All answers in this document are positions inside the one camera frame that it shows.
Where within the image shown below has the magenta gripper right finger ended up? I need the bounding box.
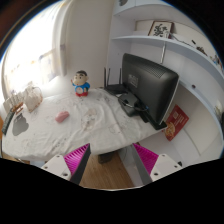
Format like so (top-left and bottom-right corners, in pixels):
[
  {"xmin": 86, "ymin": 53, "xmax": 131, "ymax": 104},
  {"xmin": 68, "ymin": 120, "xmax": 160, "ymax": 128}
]
[{"xmin": 130, "ymin": 143, "xmax": 183, "ymax": 186}]

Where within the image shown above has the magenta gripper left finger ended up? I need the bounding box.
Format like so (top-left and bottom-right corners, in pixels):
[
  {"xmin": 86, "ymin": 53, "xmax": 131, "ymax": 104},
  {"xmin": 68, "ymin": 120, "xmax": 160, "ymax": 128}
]
[{"xmin": 41, "ymin": 143, "xmax": 92, "ymax": 186}]

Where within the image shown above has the pink computer mouse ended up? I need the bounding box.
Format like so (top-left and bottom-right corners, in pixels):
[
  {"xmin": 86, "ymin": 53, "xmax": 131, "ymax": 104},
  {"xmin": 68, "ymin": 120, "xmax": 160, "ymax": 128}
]
[{"xmin": 55, "ymin": 111, "xmax": 69, "ymax": 123}]

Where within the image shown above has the black computer monitor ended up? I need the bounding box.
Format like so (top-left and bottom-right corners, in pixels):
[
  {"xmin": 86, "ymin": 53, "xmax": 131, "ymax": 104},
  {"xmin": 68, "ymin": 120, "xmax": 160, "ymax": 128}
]
[{"xmin": 118, "ymin": 53, "xmax": 179, "ymax": 130}]

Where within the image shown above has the white floral tablecloth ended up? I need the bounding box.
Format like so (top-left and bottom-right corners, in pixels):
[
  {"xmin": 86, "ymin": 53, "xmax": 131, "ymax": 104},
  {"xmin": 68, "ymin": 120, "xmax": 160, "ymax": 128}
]
[{"xmin": 2, "ymin": 89, "xmax": 157, "ymax": 161}]

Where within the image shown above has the red book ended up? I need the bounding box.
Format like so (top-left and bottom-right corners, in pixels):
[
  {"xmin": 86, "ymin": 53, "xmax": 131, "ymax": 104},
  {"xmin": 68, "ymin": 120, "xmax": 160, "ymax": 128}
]
[{"xmin": 164, "ymin": 105, "xmax": 189, "ymax": 141}]

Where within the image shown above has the grey cat shaped mat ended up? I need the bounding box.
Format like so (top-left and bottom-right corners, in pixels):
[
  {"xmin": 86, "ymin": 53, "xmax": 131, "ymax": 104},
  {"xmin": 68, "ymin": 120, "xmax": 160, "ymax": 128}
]
[{"xmin": 12, "ymin": 114, "xmax": 29, "ymax": 136}]

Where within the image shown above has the black wifi router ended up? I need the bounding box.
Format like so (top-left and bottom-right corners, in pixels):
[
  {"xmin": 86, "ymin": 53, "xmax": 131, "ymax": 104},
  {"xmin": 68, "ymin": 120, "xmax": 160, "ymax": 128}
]
[{"xmin": 104, "ymin": 69, "xmax": 126, "ymax": 94}]

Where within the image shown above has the white tissue bag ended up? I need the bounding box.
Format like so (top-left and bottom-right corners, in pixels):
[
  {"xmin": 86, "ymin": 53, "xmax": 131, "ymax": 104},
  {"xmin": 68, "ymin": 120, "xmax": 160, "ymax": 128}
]
[{"xmin": 24, "ymin": 85, "xmax": 43, "ymax": 112}]

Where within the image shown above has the cartoon boy figurine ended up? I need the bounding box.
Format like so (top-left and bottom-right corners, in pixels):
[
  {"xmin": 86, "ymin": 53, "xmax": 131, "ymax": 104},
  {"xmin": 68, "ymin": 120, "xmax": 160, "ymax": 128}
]
[{"xmin": 71, "ymin": 70, "xmax": 90, "ymax": 97}]

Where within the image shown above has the black keyboard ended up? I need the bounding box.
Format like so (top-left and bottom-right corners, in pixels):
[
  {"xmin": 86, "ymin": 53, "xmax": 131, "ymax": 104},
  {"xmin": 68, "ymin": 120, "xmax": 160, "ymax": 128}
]
[{"xmin": 2, "ymin": 110, "xmax": 15, "ymax": 135}]

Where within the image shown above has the white curtain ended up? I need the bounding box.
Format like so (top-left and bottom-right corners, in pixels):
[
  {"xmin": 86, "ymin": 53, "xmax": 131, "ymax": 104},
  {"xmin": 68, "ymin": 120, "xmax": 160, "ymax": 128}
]
[{"xmin": 52, "ymin": 0, "xmax": 74, "ymax": 76}]

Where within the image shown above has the framed picture on shelf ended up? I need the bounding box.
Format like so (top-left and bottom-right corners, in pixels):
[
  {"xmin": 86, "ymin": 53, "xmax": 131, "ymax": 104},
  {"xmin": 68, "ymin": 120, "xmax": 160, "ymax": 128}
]
[{"xmin": 148, "ymin": 21, "xmax": 173, "ymax": 38}]

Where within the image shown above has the white wall shelf unit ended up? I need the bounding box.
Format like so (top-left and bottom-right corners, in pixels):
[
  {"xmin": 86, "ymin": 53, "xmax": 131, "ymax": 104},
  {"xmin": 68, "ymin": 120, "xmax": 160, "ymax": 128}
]
[{"xmin": 107, "ymin": 0, "xmax": 224, "ymax": 165}]

